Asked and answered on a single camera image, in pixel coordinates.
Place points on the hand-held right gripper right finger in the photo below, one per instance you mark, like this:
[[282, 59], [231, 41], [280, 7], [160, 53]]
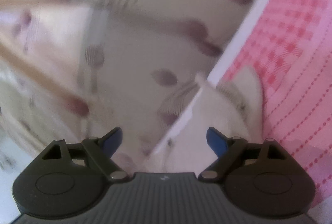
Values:
[[215, 142]]

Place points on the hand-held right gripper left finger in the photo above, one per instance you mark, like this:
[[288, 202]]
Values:
[[112, 141]]

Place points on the beige leaf print curtain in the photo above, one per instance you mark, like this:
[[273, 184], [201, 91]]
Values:
[[103, 45]]

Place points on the pink striped bed sheet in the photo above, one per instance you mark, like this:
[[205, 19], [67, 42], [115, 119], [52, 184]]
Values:
[[295, 63]]

